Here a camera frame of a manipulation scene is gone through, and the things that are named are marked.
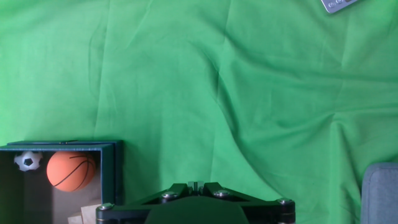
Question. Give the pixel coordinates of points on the small toy soccer ball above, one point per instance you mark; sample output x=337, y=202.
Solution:
x=28, y=161

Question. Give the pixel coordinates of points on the silver digital scale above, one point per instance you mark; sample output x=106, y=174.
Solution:
x=337, y=5

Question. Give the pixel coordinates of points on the green cloth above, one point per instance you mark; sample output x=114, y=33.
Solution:
x=199, y=93

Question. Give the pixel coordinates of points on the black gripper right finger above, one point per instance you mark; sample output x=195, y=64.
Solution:
x=267, y=211

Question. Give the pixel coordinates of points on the orange toy basketball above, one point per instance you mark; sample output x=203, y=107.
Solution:
x=70, y=171

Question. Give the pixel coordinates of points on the dark green gift box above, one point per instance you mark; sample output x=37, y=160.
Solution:
x=109, y=174

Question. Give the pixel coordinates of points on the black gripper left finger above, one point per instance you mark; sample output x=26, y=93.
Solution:
x=124, y=211

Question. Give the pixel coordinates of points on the small wooden block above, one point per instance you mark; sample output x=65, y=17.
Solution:
x=90, y=214

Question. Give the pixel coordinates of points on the grey fabric cushion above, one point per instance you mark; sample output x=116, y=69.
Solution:
x=381, y=196

